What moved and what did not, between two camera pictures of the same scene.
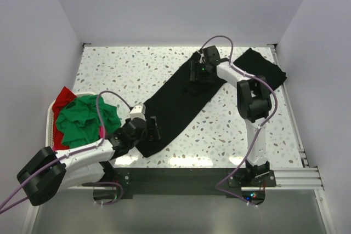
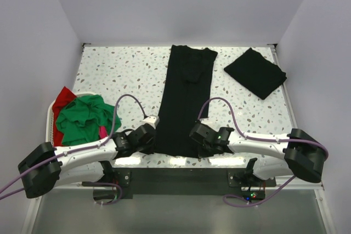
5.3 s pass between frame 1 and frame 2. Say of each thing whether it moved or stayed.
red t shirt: stayed
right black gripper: moved
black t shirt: moved
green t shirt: stayed
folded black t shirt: stayed
